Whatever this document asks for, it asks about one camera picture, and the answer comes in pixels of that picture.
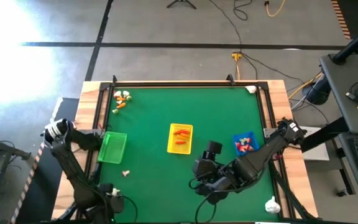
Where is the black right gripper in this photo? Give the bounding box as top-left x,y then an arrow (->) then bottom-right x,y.
193,140 -> 229,205

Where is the green plastic basket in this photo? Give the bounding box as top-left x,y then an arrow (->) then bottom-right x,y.
97,131 -> 128,165

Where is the yellow plastic basket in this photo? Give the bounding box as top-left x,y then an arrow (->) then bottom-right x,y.
167,123 -> 194,155

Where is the green table mat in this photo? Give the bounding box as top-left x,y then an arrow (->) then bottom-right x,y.
93,86 -> 280,222

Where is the blue plastic basket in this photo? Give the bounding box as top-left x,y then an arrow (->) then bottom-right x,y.
232,131 -> 260,157

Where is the black mat with striped edge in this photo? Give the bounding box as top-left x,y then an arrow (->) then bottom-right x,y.
331,0 -> 358,40
11,97 -> 81,224

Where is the large white garlic bulb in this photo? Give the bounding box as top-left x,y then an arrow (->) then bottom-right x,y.
264,195 -> 282,214

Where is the white box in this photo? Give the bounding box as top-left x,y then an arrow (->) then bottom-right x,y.
301,126 -> 331,162

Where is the black equipment stand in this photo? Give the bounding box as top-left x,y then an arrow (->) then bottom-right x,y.
0,124 -> 33,224

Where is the black cart beam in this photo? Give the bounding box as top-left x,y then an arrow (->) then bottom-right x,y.
299,117 -> 352,153

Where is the black round pole base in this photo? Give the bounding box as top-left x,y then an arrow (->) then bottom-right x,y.
301,74 -> 332,105

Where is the grey keyboard shelf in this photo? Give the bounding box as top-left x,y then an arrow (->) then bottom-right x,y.
337,132 -> 358,211

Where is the grey cart top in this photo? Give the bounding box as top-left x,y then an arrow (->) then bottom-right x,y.
318,52 -> 358,134

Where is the black tripod stand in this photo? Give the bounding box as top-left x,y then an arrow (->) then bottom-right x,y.
166,0 -> 197,10

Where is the black cart pole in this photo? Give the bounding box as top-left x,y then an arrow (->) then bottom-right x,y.
333,20 -> 358,65

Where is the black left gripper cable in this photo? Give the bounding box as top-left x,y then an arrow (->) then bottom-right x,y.
121,195 -> 138,223

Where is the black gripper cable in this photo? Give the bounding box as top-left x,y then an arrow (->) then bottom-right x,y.
121,195 -> 138,223
194,194 -> 218,224

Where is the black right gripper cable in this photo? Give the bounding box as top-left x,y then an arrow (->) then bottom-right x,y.
194,194 -> 218,224

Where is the black frame strut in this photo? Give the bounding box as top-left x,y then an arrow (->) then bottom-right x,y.
53,203 -> 80,222
270,169 -> 318,221

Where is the yellow floor cable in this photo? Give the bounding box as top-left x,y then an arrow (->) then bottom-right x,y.
287,71 -> 324,100
264,0 -> 287,18

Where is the coiled black floor cable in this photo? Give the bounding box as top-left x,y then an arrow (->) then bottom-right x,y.
233,0 -> 253,21

